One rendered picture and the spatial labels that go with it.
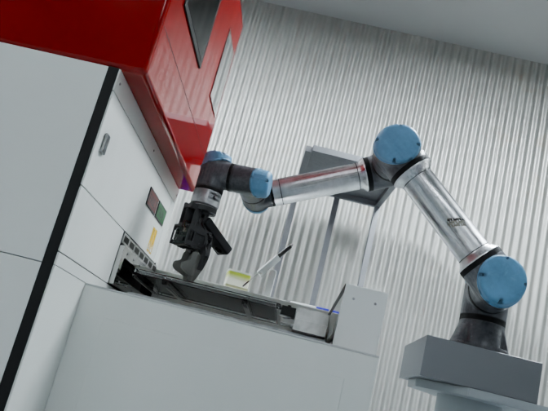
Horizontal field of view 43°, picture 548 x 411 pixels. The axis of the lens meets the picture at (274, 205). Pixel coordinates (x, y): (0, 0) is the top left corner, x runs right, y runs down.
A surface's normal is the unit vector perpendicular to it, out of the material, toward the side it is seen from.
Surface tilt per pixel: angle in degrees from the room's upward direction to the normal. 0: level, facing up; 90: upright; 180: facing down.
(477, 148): 90
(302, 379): 90
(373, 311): 90
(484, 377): 90
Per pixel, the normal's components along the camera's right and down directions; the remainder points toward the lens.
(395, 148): -0.16, -0.42
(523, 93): 0.00, -0.26
